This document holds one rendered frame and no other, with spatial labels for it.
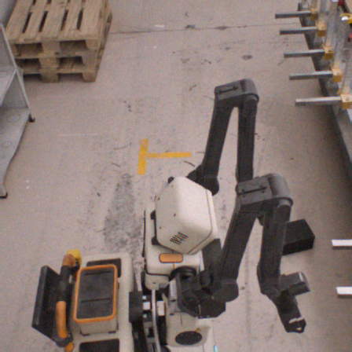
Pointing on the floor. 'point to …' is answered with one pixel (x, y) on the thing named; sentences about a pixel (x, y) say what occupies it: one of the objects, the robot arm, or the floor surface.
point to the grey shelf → (10, 108)
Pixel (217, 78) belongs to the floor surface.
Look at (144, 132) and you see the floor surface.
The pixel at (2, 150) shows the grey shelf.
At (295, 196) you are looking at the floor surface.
